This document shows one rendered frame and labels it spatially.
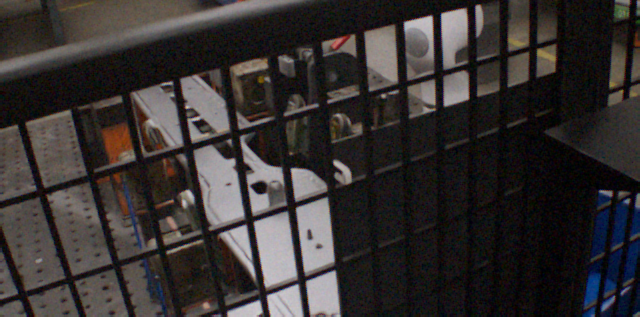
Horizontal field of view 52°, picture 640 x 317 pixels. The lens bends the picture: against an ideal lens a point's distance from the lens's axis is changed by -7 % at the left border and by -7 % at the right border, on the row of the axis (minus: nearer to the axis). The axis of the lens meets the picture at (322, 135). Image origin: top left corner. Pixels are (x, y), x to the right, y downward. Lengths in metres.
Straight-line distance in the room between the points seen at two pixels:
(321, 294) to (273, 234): 0.19
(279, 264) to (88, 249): 0.82
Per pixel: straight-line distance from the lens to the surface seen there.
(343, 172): 0.39
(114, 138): 1.78
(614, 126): 0.48
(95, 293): 1.64
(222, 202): 1.27
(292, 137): 1.42
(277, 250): 1.12
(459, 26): 1.50
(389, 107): 1.09
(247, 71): 1.65
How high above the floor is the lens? 1.63
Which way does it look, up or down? 26 degrees down
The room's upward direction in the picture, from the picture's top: 6 degrees counter-clockwise
